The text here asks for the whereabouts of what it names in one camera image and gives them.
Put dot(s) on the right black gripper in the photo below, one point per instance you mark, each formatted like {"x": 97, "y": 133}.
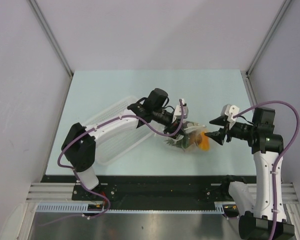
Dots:
{"x": 218, "y": 136}

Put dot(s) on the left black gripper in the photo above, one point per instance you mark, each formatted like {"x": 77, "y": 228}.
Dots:
{"x": 173, "y": 127}

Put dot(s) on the toy pineapple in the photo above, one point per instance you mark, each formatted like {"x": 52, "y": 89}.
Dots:
{"x": 191, "y": 139}

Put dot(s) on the orange papaya slice toy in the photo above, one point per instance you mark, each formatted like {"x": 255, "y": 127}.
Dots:
{"x": 204, "y": 144}

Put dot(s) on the clear zip top bag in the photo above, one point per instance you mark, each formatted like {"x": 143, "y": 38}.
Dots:
{"x": 195, "y": 149}

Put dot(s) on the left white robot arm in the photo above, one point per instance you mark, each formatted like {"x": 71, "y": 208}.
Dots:
{"x": 78, "y": 150}

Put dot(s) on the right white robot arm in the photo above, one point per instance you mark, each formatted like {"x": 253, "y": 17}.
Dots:
{"x": 261, "y": 217}

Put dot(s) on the white plastic basket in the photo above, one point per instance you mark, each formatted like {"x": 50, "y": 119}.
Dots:
{"x": 111, "y": 150}

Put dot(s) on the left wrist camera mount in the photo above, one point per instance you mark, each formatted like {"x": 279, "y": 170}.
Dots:
{"x": 181, "y": 111}

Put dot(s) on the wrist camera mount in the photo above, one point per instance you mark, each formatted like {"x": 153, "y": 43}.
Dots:
{"x": 181, "y": 111}
{"x": 230, "y": 111}

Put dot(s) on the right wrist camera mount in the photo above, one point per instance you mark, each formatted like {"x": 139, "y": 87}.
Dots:
{"x": 230, "y": 111}

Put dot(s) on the right aluminium frame post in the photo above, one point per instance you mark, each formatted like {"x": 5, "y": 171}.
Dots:
{"x": 286, "y": 4}

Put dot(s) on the aluminium frame post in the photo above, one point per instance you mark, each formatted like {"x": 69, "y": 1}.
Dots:
{"x": 286, "y": 4}
{"x": 45, "y": 26}

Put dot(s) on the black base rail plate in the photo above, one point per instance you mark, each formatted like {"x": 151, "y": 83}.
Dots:
{"x": 162, "y": 193}

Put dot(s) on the left aluminium frame post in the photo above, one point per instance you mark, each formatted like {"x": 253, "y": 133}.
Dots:
{"x": 45, "y": 26}

